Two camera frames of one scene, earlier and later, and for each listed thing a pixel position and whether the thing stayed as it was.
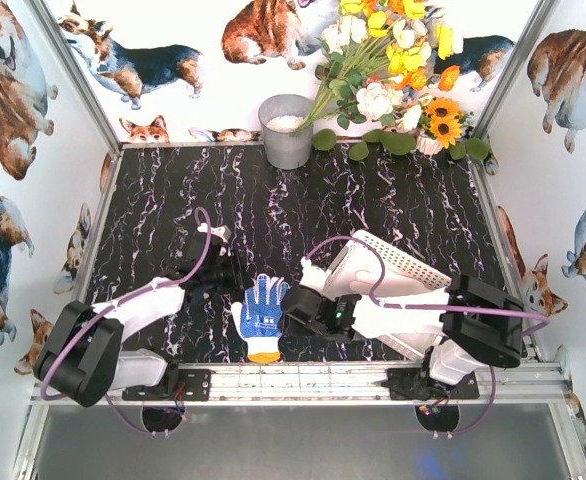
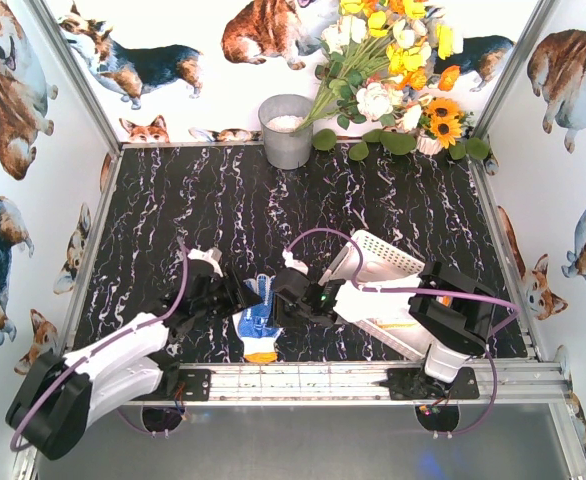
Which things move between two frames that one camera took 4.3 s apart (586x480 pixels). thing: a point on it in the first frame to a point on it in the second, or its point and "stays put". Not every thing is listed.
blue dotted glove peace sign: (259, 317) stays put
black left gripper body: (228, 270) to (231, 291)
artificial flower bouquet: (375, 54) stays put
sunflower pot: (444, 126) stays put
